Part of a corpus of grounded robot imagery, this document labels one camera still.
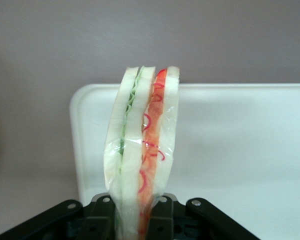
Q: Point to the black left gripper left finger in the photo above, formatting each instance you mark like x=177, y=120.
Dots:
x=65, y=220

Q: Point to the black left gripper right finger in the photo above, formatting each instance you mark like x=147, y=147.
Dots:
x=190, y=222

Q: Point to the triangle sandwich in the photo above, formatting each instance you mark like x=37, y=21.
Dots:
x=135, y=155

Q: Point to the cream plastic serving tray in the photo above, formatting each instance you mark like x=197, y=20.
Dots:
x=240, y=150

